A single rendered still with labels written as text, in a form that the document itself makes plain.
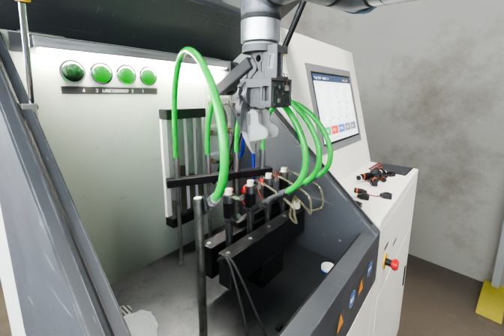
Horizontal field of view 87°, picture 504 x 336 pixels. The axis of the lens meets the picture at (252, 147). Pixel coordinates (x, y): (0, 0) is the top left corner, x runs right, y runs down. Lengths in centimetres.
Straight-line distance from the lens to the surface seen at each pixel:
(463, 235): 260
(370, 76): 260
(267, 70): 51
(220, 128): 39
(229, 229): 66
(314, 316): 56
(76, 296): 40
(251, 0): 53
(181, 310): 76
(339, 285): 63
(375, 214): 90
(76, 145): 73
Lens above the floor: 133
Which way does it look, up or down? 11 degrees down
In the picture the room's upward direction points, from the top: straight up
